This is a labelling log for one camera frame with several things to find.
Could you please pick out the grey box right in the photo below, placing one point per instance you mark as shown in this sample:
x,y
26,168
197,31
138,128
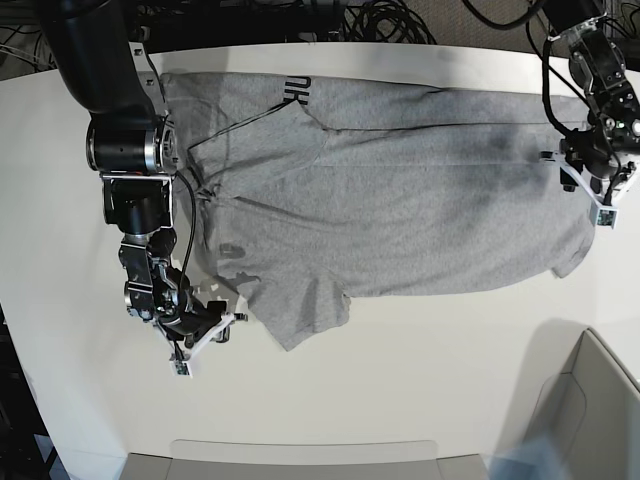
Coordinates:
x,y
586,421

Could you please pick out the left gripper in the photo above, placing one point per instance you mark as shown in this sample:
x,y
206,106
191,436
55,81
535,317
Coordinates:
x,y
605,177

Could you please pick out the grey T-shirt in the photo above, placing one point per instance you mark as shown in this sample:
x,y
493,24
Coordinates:
x,y
309,192

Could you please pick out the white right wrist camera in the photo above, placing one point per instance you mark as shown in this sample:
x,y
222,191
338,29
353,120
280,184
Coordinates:
x,y
181,368

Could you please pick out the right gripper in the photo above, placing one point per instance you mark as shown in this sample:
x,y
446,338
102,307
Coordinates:
x,y
197,327

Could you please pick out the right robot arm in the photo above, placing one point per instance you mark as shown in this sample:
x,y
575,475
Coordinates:
x,y
130,142

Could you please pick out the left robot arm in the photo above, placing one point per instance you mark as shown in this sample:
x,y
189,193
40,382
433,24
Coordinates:
x,y
597,66

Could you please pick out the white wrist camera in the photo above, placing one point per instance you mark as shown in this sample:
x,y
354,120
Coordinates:
x,y
604,216
181,368

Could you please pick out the grey box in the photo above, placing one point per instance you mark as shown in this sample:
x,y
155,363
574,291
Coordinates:
x,y
191,459
586,421

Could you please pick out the grey box bottom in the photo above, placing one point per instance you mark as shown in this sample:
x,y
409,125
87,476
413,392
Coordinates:
x,y
191,459

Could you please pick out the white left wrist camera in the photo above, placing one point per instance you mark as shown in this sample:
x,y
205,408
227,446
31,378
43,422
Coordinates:
x,y
604,216

